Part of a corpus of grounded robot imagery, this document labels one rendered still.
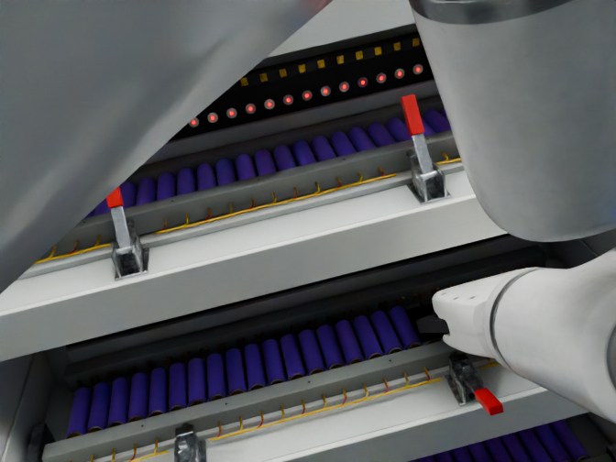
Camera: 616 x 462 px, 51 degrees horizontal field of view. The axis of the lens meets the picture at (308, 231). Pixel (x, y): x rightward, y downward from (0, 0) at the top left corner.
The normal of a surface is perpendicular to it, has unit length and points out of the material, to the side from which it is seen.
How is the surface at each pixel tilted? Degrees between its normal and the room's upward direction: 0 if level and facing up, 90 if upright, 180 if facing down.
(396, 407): 18
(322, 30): 107
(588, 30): 117
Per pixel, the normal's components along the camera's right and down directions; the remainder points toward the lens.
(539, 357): -0.97, 0.22
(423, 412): -0.18, -0.85
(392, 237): 0.17, 0.47
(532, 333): -0.99, -0.12
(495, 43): -0.42, 0.74
